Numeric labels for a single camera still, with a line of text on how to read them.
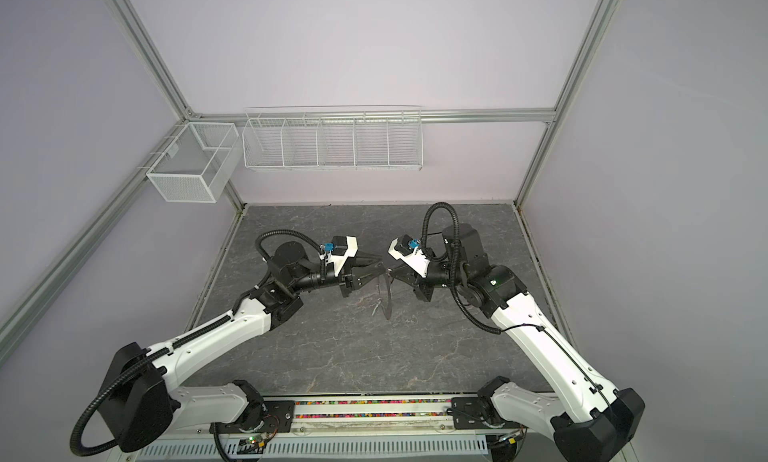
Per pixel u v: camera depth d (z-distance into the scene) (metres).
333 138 0.97
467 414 0.72
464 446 0.71
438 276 0.59
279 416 0.74
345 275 0.61
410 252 0.56
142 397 0.39
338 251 0.57
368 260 0.67
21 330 0.51
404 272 0.60
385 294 0.96
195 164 0.99
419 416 0.75
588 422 0.38
